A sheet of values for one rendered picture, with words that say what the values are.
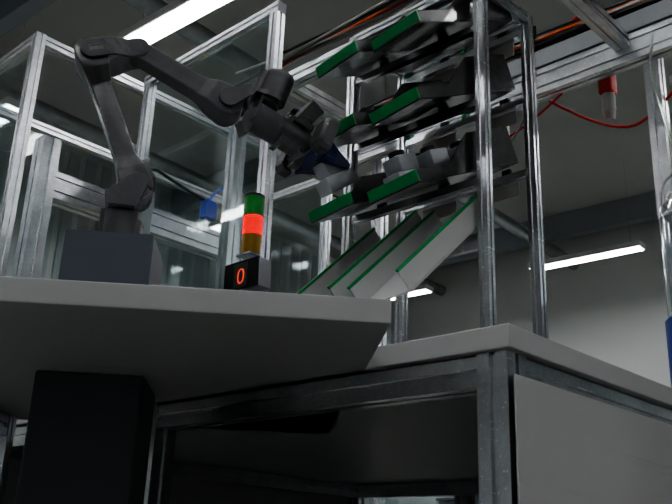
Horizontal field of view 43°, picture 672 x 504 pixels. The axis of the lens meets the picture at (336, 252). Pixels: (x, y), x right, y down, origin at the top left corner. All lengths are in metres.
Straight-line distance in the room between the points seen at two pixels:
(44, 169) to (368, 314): 1.98
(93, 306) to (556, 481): 0.60
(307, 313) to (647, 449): 0.62
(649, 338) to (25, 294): 12.06
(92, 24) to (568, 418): 8.43
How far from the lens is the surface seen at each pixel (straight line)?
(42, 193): 2.81
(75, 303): 0.99
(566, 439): 1.17
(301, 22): 8.83
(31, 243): 2.75
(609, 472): 1.27
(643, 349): 12.81
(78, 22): 9.33
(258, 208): 2.09
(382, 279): 1.52
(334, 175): 1.61
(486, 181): 1.54
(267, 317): 0.97
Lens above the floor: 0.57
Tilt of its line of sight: 20 degrees up
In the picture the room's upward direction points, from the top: 2 degrees clockwise
